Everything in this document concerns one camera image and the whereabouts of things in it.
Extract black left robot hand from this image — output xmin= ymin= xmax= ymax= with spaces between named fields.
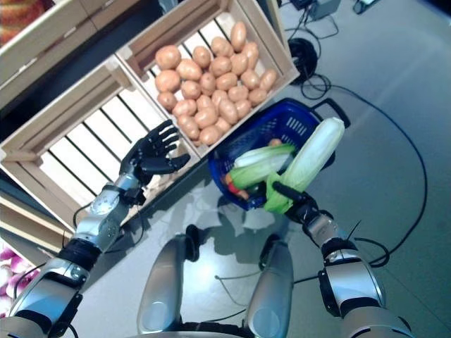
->
xmin=119 ymin=119 xmax=191 ymax=187

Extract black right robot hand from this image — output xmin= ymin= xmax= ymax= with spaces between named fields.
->
xmin=273 ymin=181 xmax=320 ymax=225

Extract blue plastic shopping basket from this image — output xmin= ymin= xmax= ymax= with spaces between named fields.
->
xmin=207 ymin=98 xmax=339 ymax=211

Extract dark green cucumber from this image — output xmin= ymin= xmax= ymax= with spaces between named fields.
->
xmin=246 ymin=182 xmax=268 ymax=199

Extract slatted wooden cabbage crate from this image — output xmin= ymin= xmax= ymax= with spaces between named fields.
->
xmin=0 ymin=54 xmax=209 ymax=230

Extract silver right robot leg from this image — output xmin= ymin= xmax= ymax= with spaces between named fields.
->
xmin=245 ymin=234 xmax=295 ymax=335

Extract wooden display stand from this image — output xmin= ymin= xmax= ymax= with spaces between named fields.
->
xmin=0 ymin=0 xmax=304 ymax=254

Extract wide wooden pumpkin crate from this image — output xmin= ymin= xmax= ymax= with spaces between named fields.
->
xmin=0 ymin=0 xmax=96 ymax=89

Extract silver robot waist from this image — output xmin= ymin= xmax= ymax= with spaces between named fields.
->
xmin=133 ymin=318 xmax=254 ymax=338

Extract wooden potato crate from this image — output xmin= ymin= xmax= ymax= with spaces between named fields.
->
xmin=114 ymin=0 xmax=302 ymax=159

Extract small orange striped pumpkin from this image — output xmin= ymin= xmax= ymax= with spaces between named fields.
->
xmin=0 ymin=0 xmax=56 ymax=43

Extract pink white flowers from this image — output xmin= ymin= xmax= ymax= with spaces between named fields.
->
xmin=0 ymin=246 xmax=32 ymax=318

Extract black basket handle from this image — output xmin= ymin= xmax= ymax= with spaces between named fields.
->
xmin=311 ymin=98 xmax=352 ymax=130

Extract thin grey floor cord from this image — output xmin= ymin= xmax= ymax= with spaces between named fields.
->
xmin=214 ymin=274 xmax=249 ymax=307

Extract long black floor cable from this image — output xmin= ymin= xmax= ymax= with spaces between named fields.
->
xmin=292 ymin=70 xmax=429 ymax=268

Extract coiled black cable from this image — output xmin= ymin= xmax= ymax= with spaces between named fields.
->
xmin=288 ymin=37 xmax=318 ymax=84

